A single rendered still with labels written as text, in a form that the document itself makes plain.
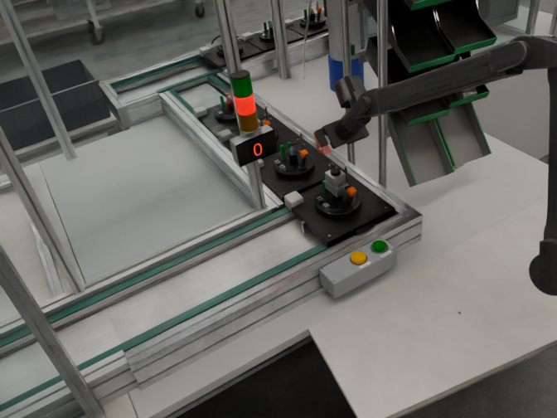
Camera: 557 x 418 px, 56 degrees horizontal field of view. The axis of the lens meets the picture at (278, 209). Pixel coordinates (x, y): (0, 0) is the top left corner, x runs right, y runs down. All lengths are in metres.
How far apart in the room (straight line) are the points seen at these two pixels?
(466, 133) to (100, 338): 1.23
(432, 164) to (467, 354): 0.59
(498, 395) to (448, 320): 0.96
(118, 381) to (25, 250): 0.76
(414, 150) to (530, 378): 1.17
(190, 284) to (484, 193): 0.98
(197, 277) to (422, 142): 0.78
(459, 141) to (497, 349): 0.67
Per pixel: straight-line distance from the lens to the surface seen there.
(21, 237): 2.05
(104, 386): 1.37
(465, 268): 1.57
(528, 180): 1.92
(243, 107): 1.39
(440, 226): 1.69
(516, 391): 2.39
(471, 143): 1.77
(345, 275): 1.39
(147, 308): 1.49
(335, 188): 1.52
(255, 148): 1.45
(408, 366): 1.34
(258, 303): 1.37
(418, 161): 1.65
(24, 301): 1.08
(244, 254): 1.55
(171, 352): 1.36
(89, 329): 1.52
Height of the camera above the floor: 1.97
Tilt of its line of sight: 38 degrees down
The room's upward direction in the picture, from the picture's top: 9 degrees counter-clockwise
